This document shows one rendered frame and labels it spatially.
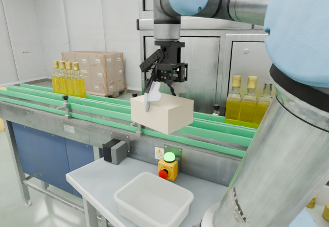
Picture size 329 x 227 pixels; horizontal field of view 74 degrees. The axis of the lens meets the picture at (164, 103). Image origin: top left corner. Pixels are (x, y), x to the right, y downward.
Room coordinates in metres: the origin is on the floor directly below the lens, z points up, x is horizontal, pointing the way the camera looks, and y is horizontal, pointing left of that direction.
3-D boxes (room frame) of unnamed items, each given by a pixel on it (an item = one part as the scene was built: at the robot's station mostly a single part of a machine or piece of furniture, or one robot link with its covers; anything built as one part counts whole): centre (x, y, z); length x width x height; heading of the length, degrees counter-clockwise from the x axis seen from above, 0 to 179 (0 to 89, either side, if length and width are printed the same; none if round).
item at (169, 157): (0.78, -0.02, 0.84); 0.05 x 0.05 x 0.03
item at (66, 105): (1.09, 0.53, 0.94); 0.07 x 0.04 x 0.13; 153
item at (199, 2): (0.55, -0.06, 1.40); 0.11 x 0.11 x 0.08; 20
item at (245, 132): (1.12, 0.34, 0.93); 1.75 x 0.01 x 0.08; 63
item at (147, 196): (0.58, 0.04, 0.78); 0.22 x 0.17 x 0.09; 54
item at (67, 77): (1.29, 0.56, 1.02); 0.06 x 0.06 x 0.28; 63
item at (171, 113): (0.66, 0.01, 1.09); 0.16 x 0.12 x 0.07; 48
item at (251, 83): (0.83, -0.34, 1.14); 0.04 x 0.04 x 0.04
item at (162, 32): (0.64, -0.01, 1.32); 0.08 x 0.08 x 0.05
